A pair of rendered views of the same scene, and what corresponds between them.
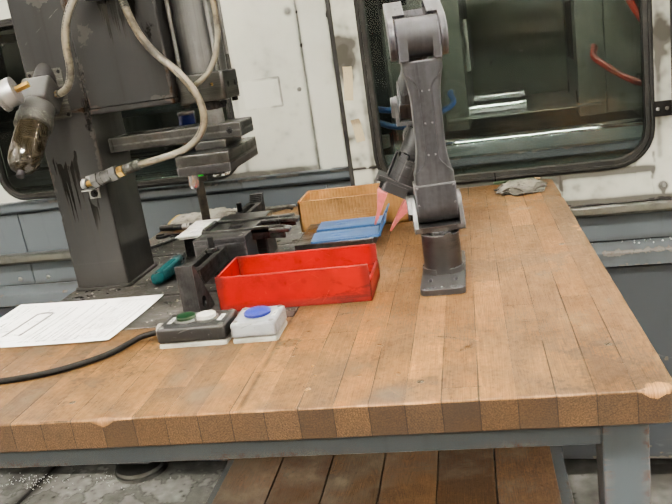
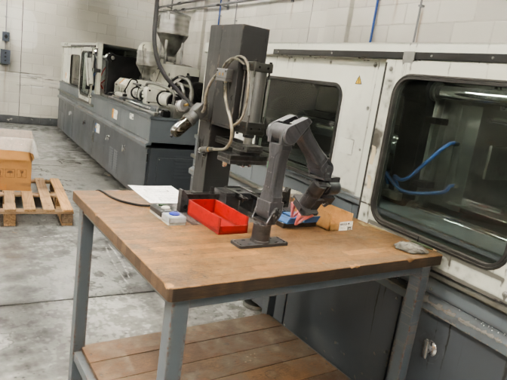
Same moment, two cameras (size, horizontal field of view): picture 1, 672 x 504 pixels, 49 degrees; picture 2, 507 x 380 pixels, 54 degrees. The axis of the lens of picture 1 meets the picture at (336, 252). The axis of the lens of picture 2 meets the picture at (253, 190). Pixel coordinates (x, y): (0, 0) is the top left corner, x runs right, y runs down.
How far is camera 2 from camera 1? 126 cm
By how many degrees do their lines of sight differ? 42
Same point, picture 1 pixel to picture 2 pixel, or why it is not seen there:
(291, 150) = (347, 179)
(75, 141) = (205, 132)
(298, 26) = (368, 117)
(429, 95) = (273, 160)
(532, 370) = (170, 265)
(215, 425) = (107, 230)
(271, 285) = (198, 211)
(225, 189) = not seen: hidden behind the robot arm
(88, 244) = (198, 173)
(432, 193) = (262, 203)
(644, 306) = (474, 369)
